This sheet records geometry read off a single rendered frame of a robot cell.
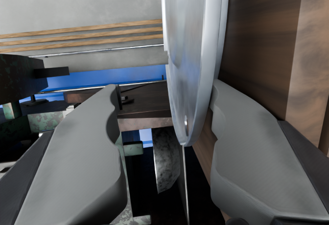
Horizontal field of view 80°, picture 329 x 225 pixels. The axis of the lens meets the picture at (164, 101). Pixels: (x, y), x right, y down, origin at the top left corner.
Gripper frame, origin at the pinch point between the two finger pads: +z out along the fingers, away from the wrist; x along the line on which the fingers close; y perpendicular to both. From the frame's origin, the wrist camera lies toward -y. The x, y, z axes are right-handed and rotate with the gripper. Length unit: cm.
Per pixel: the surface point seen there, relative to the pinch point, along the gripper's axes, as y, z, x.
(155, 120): 28.0, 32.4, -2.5
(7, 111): 44, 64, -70
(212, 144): 7.7, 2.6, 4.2
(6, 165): 53, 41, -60
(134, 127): 29.5, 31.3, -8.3
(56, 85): 80, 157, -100
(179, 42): -0.5, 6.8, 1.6
